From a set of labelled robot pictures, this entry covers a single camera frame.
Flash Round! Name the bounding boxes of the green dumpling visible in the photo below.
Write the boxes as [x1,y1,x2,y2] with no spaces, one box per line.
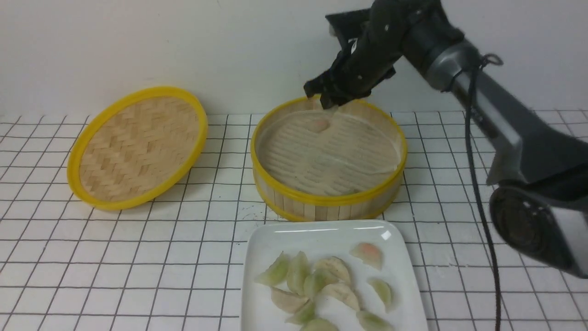
[300,318,339,331]
[286,251,310,296]
[356,310,394,331]

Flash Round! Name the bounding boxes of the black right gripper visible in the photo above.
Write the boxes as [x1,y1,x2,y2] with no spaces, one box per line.
[303,0,444,109]

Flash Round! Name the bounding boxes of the woven bamboo steamer lid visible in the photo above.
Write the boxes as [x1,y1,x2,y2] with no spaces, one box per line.
[67,86,208,210]

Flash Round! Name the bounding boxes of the white square plate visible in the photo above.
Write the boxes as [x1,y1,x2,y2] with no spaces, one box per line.
[241,220,428,331]

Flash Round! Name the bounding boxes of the green dumpling plate bottom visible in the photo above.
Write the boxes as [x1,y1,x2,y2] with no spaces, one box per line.
[285,300,317,325]

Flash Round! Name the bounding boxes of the green dumpling plate right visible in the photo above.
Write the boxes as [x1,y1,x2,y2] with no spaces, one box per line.
[367,277,394,313]

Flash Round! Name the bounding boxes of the green dumpling bottom centre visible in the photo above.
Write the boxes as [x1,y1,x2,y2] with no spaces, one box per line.
[300,318,339,331]

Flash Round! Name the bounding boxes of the white checkered tablecloth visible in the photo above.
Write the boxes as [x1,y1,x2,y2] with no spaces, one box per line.
[0,109,588,331]

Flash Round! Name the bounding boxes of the white steamer liner paper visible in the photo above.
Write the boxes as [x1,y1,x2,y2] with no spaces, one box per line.
[255,110,401,196]

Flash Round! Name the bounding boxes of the green dumpling plate middle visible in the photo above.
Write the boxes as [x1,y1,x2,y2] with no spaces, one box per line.
[303,268,339,300]

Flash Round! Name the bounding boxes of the green dumpling bottom right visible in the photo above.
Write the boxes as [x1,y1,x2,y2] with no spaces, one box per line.
[356,310,394,331]

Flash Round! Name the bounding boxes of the beige dumpling plate lower left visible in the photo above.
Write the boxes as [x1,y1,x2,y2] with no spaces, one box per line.
[271,287,309,314]

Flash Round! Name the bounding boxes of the bamboo steamer basket yellow rim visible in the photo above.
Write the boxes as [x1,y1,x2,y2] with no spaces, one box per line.
[250,97,408,222]

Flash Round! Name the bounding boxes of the pink dumpling on plate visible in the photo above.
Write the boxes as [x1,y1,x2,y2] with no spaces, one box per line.
[350,242,384,271]

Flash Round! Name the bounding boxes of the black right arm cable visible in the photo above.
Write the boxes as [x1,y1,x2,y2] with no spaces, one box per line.
[464,54,504,331]

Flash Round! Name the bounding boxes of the pink dumpling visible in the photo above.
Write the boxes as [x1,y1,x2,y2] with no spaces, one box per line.
[304,118,331,134]
[350,242,384,271]

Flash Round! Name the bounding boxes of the green dumpling plate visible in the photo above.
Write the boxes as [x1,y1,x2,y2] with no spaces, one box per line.
[254,251,290,287]
[285,300,317,325]
[303,268,339,300]
[367,277,394,313]

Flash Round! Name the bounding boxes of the green dumpling plate far left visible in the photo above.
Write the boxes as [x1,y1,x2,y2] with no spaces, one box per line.
[254,251,290,287]

